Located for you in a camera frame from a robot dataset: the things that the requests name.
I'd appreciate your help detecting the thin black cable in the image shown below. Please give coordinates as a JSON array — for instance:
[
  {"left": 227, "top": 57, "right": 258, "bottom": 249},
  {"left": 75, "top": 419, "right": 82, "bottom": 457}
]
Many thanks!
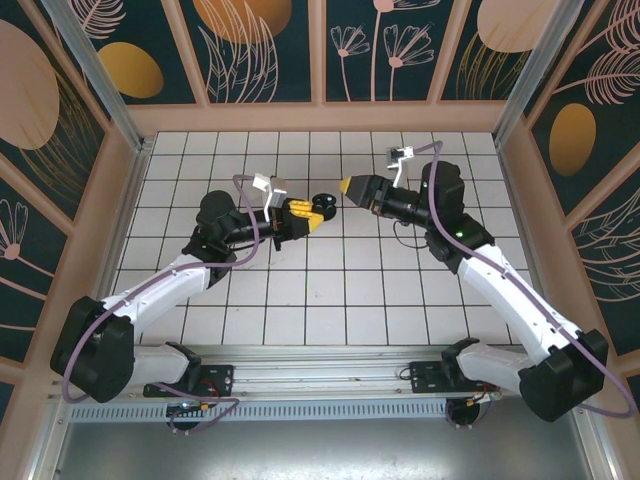
[{"left": 392, "top": 219, "right": 429, "bottom": 249}]

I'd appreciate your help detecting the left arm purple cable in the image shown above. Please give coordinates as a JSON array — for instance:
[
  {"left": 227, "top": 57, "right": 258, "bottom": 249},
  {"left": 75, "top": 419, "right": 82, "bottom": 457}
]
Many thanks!
[{"left": 63, "top": 173, "right": 266, "bottom": 435}]

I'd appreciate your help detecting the black round cap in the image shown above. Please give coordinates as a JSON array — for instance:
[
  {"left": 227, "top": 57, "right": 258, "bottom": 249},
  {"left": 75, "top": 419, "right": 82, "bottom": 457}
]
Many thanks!
[{"left": 310, "top": 191, "right": 340, "bottom": 222}]

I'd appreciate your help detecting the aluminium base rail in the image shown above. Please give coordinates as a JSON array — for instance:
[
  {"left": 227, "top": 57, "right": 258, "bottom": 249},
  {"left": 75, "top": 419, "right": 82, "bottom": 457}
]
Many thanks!
[{"left": 49, "top": 344, "right": 596, "bottom": 401}]

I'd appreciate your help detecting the base wire bundle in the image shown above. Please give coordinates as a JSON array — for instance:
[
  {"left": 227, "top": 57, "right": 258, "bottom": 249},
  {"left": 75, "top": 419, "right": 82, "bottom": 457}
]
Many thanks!
[
  {"left": 467, "top": 372, "right": 503, "bottom": 407},
  {"left": 172, "top": 378, "right": 224, "bottom": 417}
]

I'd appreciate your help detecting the right base wire bundle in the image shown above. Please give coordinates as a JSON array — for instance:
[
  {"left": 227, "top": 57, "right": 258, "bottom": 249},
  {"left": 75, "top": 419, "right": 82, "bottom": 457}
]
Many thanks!
[{"left": 467, "top": 372, "right": 503, "bottom": 407}]

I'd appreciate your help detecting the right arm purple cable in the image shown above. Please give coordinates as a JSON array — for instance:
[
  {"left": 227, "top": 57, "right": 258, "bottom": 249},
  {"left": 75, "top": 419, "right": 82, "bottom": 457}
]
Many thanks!
[{"left": 412, "top": 141, "right": 634, "bottom": 417}]

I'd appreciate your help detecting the aluminium frame post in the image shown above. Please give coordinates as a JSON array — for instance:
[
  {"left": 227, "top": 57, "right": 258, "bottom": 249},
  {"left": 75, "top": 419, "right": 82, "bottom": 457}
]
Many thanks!
[
  {"left": 42, "top": 0, "right": 149, "bottom": 154},
  {"left": 492, "top": 0, "right": 586, "bottom": 147}
]

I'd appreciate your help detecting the steel sheet panel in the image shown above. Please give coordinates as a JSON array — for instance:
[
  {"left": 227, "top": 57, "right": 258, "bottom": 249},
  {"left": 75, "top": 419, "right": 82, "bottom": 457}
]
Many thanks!
[{"left": 29, "top": 394, "right": 616, "bottom": 480}]

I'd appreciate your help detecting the slotted grey cable duct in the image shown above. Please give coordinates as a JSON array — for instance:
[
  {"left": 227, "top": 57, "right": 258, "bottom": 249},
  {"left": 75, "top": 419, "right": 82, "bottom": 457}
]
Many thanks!
[{"left": 67, "top": 399, "right": 451, "bottom": 422}]

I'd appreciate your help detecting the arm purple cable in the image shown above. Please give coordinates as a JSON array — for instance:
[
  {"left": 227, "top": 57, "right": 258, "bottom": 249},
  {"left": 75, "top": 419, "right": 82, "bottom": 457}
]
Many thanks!
[
  {"left": 412, "top": 141, "right": 634, "bottom": 417},
  {"left": 63, "top": 173, "right": 266, "bottom": 435}
]

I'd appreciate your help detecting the left base wire bundle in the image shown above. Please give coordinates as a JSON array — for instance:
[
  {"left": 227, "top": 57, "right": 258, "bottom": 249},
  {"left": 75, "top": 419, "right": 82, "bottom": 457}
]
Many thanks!
[{"left": 172, "top": 378, "right": 224, "bottom": 417}]

